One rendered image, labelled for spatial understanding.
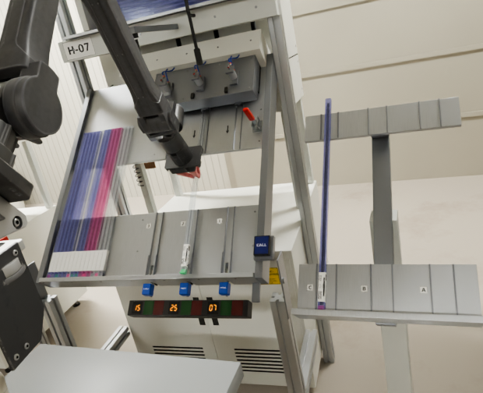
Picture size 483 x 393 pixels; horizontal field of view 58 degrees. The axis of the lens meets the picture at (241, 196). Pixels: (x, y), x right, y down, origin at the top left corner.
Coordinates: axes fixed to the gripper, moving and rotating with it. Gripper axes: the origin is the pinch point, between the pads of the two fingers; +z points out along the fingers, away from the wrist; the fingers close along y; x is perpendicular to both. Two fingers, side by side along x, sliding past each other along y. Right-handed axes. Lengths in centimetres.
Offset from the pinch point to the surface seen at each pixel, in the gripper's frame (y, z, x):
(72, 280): 35.0, 2.9, 29.4
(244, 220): -14.9, 2.6, 14.4
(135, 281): 15.4, 4.0, 29.8
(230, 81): -10.7, -7.7, -26.8
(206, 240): -4.5, 3.2, 19.3
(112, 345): 48, 48, 38
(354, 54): -41, 138, -188
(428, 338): -64, 100, 22
